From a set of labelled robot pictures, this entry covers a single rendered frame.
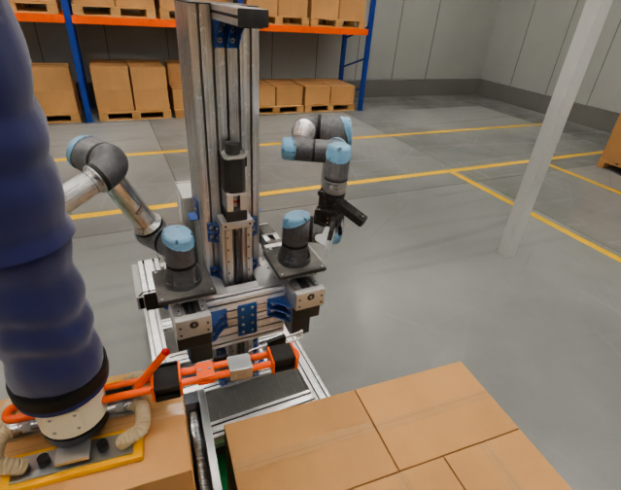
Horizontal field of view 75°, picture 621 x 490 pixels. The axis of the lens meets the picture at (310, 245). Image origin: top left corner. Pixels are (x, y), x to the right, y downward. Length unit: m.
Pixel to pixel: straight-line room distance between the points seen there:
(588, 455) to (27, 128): 2.90
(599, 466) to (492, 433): 1.02
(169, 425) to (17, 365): 0.47
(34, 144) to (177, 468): 0.88
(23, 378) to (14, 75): 0.65
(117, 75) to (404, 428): 7.30
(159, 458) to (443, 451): 1.11
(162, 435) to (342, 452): 0.75
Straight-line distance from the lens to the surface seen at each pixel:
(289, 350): 1.34
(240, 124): 1.69
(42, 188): 0.92
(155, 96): 8.23
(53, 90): 8.21
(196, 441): 1.83
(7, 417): 1.38
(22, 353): 1.10
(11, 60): 0.87
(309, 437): 1.83
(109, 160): 1.37
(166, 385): 1.29
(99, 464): 1.35
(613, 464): 3.02
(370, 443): 1.85
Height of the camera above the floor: 2.06
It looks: 31 degrees down
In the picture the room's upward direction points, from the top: 4 degrees clockwise
